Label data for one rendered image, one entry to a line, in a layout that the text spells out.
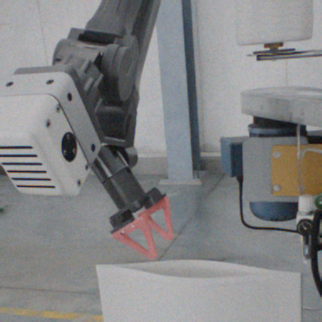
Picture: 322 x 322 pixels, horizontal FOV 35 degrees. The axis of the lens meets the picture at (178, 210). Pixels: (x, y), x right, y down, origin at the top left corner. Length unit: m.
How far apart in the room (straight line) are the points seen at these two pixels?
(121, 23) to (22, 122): 0.28
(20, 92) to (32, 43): 6.40
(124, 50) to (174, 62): 5.04
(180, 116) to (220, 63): 0.80
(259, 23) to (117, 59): 0.44
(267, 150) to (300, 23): 0.31
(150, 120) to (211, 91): 0.86
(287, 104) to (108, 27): 0.48
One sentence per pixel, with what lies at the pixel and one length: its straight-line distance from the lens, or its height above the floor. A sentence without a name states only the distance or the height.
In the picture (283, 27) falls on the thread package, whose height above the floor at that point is 1.56.
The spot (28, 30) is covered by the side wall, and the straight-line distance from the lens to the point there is 7.04.
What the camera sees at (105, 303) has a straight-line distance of 1.29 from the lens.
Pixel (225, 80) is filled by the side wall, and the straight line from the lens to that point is 6.13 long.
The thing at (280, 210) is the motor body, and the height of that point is 1.12.
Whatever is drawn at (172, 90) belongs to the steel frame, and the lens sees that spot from 5.82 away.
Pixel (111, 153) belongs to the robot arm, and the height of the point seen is 1.37.
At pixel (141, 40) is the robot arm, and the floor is 1.55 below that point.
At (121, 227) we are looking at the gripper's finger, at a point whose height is 1.26.
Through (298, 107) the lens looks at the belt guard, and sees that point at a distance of 1.10.
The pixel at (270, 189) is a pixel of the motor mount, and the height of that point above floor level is 1.18.
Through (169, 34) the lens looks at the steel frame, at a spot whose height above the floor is 1.66.
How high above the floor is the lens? 1.54
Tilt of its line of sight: 18 degrees down
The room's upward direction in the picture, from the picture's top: 4 degrees counter-clockwise
